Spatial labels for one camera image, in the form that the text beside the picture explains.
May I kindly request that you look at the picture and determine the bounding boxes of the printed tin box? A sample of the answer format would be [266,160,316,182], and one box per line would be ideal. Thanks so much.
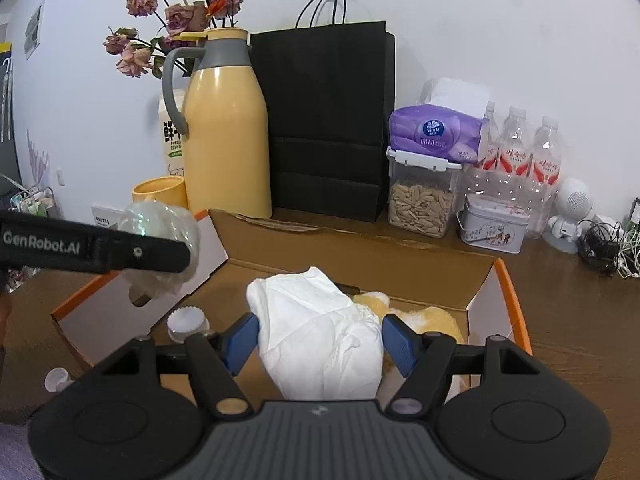
[456,194,532,253]

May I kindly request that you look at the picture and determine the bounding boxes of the yellow thermos jug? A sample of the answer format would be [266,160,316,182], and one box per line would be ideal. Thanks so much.
[161,27,273,220]

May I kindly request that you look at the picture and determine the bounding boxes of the white cloth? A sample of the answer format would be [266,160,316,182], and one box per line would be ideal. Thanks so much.
[246,266,383,402]

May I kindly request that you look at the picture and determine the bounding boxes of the black paper bag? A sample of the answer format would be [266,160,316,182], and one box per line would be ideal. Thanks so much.
[248,0,396,224]

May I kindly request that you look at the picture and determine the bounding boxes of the wire storage rack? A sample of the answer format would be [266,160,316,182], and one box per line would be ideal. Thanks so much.
[0,185,55,218]

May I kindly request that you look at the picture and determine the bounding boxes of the yellow and white plush toy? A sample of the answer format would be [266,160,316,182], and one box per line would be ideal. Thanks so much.
[352,291,471,396]

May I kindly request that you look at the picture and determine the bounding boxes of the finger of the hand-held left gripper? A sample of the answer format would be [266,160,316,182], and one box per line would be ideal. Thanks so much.
[106,229,194,276]

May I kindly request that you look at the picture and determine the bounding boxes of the white robot-shaped speaker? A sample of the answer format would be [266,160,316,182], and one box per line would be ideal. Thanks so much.
[542,177,594,255]

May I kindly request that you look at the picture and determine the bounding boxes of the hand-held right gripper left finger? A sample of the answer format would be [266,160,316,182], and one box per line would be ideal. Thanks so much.
[100,312,261,423]

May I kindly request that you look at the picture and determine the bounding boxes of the white milk carton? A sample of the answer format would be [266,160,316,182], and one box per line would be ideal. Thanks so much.
[157,87,188,178]

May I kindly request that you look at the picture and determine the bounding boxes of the yellow mug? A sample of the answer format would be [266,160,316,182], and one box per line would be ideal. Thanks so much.
[131,176,190,213]

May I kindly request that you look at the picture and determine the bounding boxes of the ridged white bottle cap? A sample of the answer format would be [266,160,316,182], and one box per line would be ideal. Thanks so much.
[166,306,210,343]

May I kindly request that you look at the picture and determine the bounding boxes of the purple tissue pack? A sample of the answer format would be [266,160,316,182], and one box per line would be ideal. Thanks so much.
[389,77,491,165]

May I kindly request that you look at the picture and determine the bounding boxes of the purple plant wall sticker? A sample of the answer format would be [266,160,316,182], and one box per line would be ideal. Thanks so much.
[26,130,51,188]

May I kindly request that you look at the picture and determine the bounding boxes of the tangle of charger cables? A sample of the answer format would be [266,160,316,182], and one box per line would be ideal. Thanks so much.
[577,215,640,279]

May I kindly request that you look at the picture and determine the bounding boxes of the dried pink flower bouquet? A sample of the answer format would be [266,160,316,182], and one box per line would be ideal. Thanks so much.
[103,0,244,79]

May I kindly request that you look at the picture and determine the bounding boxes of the clear container of seeds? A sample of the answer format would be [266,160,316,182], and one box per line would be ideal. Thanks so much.
[386,146,463,239]

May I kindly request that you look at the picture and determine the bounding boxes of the clear plastic bag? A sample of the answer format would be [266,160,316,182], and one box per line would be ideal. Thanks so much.
[117,201,201,297]

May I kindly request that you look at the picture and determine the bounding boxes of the orange and white cardboard box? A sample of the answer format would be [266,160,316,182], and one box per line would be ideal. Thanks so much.
[50,208,533,401]

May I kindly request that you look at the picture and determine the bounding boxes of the small wall picture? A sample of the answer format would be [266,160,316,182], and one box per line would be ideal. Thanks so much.
[23,4,46,58]

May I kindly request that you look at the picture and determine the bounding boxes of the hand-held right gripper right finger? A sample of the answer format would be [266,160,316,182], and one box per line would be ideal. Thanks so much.
[381,315,543,421]

